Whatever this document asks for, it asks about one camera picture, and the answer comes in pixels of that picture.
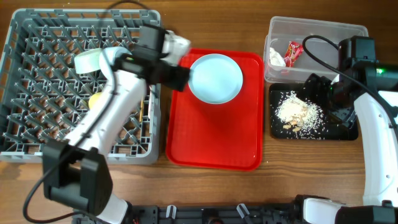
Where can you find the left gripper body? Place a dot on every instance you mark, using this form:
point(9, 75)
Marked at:
point(173, 77)

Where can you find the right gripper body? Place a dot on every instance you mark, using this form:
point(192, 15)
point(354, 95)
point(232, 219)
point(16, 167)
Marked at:
point(327, 94)

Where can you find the wooden chopstick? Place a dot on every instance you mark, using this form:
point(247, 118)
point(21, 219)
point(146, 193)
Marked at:
point(141, 112)

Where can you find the rice and food scraps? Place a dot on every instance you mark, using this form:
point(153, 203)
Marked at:
point(297, 114)

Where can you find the light blue plate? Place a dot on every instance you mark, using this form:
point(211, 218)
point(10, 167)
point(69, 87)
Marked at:
point(215, 79)

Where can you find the red sauce packet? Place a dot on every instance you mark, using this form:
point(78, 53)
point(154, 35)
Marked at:
point(294, 51)

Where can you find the green saucer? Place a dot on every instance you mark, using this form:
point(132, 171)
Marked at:
point(88, 61)

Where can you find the yellow plastic cup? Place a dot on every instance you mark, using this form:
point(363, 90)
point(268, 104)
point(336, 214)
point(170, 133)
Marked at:
point(93, 99)

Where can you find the white napkin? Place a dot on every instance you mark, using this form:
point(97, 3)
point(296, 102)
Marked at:
point(275, 58)

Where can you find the white plastic fork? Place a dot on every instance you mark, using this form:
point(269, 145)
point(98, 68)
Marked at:
point(151, 104)

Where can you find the light blue bowl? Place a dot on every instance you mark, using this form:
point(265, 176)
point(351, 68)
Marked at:
point(107, 59)

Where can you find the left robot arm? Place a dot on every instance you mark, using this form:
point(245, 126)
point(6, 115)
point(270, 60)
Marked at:
point(75, 170)

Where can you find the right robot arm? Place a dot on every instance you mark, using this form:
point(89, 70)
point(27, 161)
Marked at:
point(370, 89)

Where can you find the grey dishwasher rack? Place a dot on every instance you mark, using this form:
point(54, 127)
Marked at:
point(42, 95)

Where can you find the black tray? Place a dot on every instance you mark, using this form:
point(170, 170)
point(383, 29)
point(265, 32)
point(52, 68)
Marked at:
point(327, 127)

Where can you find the clear plastic bin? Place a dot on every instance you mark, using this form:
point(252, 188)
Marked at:
point(283, 30)

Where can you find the red plastic tray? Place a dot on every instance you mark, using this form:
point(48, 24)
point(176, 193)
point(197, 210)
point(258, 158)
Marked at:
point(226, 136)

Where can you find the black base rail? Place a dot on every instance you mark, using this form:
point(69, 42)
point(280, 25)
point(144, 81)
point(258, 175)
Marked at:
point(242, 213)

